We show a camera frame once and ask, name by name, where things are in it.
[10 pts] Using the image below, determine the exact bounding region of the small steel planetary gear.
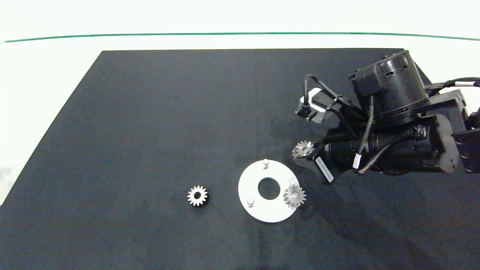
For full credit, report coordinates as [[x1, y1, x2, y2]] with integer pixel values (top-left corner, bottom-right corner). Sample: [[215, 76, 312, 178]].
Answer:
[[283, 185, 307, 209], [292, 141, 315, 159], [187, 186, 209, 207]]

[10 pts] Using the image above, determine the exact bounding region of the round white plate with pins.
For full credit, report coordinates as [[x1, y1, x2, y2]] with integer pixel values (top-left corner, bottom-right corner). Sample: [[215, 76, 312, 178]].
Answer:
[[238, 159, 301, 224]]

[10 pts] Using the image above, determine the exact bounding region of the dark rectangular mat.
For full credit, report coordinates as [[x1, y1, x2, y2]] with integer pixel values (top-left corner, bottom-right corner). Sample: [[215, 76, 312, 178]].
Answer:
[[0, 48, 480, 270]]

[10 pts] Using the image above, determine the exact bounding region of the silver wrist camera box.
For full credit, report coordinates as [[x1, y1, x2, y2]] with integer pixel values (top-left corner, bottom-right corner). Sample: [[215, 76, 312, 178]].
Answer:
[[295, 88, 336, 124]]

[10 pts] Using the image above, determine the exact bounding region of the braided arm cable loop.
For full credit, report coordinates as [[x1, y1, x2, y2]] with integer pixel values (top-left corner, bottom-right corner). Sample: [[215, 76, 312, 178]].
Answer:
[[352, 94, 428, 176]]

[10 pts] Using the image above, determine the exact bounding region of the black camera cable loop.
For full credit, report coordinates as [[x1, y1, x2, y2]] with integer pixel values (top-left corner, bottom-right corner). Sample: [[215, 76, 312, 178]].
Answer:
[[302, 74, 363, 117]]

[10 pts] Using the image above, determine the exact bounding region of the black tagged arm cable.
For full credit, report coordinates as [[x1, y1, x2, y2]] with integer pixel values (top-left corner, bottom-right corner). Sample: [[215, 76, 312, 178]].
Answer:
[[425, 77, 480, 91]]

